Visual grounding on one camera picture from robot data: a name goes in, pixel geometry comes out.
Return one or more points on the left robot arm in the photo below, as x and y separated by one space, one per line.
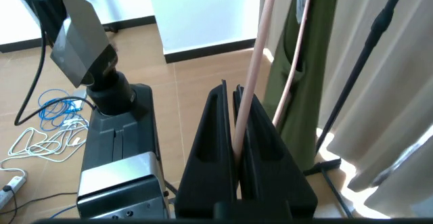
81 48

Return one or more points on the pink clothes hanger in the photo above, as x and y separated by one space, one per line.
258 48

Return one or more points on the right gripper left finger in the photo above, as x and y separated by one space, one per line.
209 170

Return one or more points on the green garment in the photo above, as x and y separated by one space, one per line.
318 82

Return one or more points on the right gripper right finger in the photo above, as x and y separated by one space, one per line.
274 170

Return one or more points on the white power strip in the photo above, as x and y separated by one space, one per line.
11 186

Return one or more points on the black clothes rack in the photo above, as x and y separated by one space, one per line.
380 24

